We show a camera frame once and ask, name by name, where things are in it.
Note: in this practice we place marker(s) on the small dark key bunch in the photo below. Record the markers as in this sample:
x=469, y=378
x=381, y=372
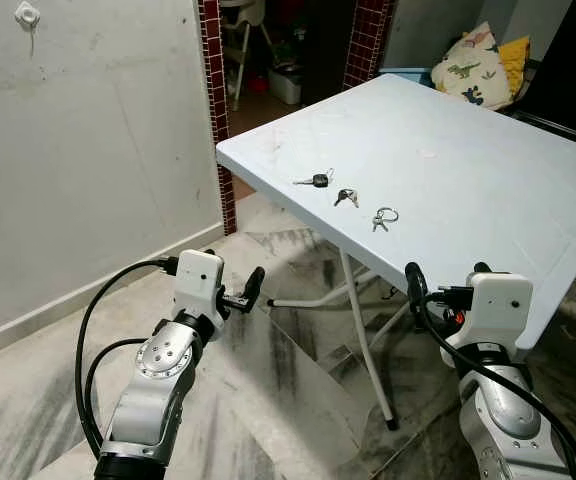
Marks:
x=345, y=195

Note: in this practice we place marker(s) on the red tiled wall pillar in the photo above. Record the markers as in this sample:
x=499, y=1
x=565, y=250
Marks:
x=213, y=80
x=368, y=40

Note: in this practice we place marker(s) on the blue plastic container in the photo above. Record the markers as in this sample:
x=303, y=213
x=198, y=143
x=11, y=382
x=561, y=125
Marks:
x=408, y=73

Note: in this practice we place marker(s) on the white plastic folding table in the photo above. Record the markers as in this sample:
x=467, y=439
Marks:
x=448, y=170

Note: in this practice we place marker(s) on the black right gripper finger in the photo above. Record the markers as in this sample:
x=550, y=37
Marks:
x=416, y=282
x=482, y=269

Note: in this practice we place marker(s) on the yellow pillow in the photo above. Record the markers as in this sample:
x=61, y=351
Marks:
x=516, y=60

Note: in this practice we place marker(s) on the white floor box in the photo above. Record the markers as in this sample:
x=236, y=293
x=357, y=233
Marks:
x=286, y=88

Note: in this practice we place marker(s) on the white high chair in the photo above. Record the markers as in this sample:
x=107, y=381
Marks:
x=238, y=12

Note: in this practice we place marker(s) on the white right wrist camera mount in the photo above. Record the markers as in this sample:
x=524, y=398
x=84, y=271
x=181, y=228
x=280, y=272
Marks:
x=498, y=305

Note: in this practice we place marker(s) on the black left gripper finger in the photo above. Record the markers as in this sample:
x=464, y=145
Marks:
x=211, y=252
x=255, y=282

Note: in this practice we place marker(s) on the white dinosaur print pillow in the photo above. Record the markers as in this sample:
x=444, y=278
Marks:
x=468, y=70

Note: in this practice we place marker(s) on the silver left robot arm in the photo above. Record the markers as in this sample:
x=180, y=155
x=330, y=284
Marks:
x=158, y=390

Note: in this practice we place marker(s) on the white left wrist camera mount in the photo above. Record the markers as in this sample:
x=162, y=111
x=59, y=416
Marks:
x=198, y=282

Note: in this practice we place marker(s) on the white adhesive wall hook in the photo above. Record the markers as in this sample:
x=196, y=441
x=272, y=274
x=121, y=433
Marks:
x=27, y=14

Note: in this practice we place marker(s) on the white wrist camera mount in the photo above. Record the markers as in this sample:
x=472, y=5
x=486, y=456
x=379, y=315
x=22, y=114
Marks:
x=198, y=282
x=498, y=305

